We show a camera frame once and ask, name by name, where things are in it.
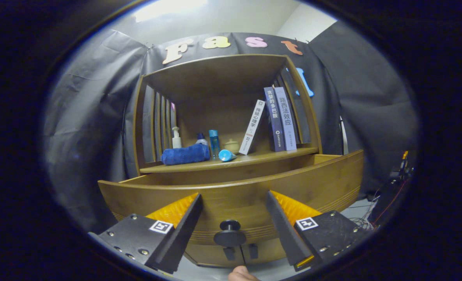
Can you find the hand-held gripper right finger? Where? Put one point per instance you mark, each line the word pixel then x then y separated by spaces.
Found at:
pixel 283 230

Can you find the white bottle with blue cap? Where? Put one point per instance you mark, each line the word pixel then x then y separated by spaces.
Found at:
pixel 202 138

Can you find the light blue tube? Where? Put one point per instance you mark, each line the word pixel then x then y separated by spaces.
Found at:
pixel 226 155

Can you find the white pump bottle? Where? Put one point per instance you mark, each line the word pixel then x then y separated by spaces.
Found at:
pixel 176 142

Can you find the black and orange device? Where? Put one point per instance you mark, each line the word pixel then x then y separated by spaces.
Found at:
pixel 402 171

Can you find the beige lidded teacup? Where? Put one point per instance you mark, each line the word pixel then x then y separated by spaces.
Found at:
pixel 232 146

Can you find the wooden countertop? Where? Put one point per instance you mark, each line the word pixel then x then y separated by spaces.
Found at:
pixel 254 159

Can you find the clear blue bottle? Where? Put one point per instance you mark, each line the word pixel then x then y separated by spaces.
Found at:
pixel 214 144

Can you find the wooden cabinet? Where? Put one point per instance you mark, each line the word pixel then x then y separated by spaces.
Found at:
pixel 215 74

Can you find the light purple book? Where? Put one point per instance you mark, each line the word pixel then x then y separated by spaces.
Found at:
pixel 287 121

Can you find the white book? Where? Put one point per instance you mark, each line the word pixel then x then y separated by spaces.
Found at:
pixel 252 127

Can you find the dark blue book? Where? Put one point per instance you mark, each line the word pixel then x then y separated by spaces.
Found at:
pixel 274 121

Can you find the blue folded towel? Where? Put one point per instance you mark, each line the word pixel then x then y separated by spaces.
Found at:
pixel 184 154

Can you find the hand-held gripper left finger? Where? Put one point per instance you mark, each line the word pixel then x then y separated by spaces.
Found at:
pixel 182 238

